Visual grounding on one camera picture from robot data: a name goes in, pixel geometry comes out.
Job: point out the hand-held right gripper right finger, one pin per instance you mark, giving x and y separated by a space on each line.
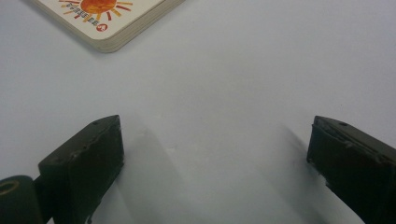
358 174

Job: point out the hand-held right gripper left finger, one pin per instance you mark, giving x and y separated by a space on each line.
84 174

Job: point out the caterpillar picture board book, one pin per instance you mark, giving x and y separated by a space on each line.
106 18

